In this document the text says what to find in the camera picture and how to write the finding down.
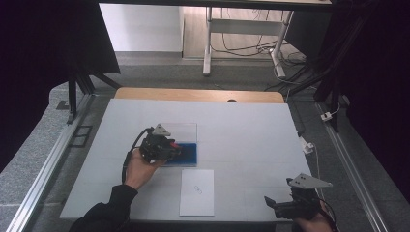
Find black curtain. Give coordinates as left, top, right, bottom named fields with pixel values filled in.
left=0, top=0, right=122, bottom=173
left=284, top=0, right=410, bottom=196

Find black floor cables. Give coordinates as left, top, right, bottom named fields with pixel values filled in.
left=211, top=9, right=312, bottom=92

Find person's left hand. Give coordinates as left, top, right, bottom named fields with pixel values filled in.
left=124, top=148, right=167, bottom=191

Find black metal stand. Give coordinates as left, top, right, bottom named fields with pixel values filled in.
left=66, top=68, right=123, bottom=126

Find wooden table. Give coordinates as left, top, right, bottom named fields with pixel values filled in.
left=113, top=86, right=285, bottom=104

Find person's right hand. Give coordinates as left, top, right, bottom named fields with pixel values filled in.
left=291, top=206, right=337, bottom=232

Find white adapter cable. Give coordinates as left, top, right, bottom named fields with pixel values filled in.
left=311, top=143, right=327, bottom=201

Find white power adapter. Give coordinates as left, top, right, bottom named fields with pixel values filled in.
left=301, top=136, right=315, bottom=156

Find white cabinet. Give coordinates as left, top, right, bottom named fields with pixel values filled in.
left=99, top=3, right=185, bottom=53

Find blue ink pad clear case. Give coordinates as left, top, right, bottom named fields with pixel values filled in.
left=161, top=122, right=198, bottom=168

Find aluminium rail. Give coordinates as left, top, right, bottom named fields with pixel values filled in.
left=313, top=101, right=392, bottom=232
left=5, top=93, right=95, bottom=232

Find black rectangular floor frame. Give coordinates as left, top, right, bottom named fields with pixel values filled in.
left=68, top=125, right=94, bottom=148

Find white metal desk frame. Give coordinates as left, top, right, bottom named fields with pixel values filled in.
left=201, top=7, right=295, bottom=78

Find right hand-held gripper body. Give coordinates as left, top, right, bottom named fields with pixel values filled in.
left=273, top=172, right=334, bottom=221

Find white paper sheet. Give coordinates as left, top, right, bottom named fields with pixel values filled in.
left=179, top=168, right=216, bottom=218

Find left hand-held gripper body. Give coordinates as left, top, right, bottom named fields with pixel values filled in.
left=138, top=123, right=177, bottom=164

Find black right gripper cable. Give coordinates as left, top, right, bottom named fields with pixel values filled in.
left=317, top=195, right=338, bottom=230

